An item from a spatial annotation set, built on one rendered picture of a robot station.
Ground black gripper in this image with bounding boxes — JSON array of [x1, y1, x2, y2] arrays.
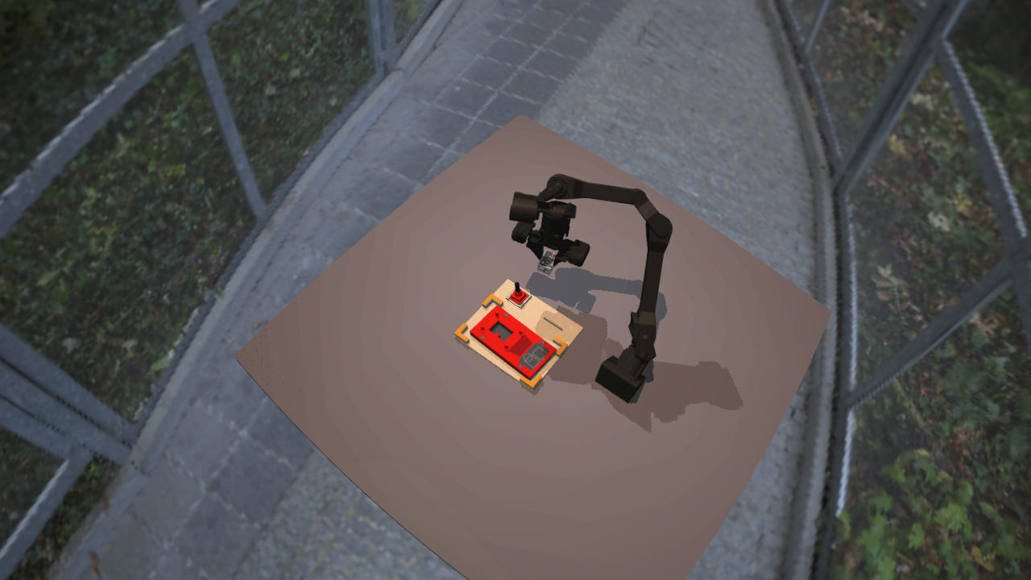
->
[[511, 221, 590, 267]]

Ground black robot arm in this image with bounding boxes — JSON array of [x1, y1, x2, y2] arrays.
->
[[509, 174, 673, 380]]

